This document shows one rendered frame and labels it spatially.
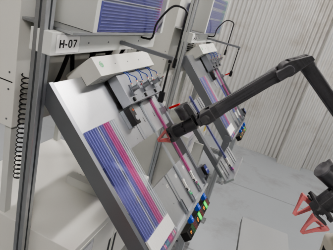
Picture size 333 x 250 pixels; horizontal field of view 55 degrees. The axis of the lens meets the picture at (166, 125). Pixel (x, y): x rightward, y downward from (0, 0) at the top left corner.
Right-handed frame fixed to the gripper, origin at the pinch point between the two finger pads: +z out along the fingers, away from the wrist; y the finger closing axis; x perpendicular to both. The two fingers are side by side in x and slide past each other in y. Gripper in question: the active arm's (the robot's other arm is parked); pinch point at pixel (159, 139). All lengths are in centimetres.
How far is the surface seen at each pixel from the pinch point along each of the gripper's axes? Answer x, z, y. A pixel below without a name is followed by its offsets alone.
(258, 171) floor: 107, 27, -228
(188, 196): 29.3, -0.4, 2.3
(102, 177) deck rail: -1.7, -0.8, 48.9
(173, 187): 20.9, -0.2, 10.1
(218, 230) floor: 94, 40, -90
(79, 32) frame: -45, -17, 45
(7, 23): -60, 3, 49
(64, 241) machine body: 15, 32, 47
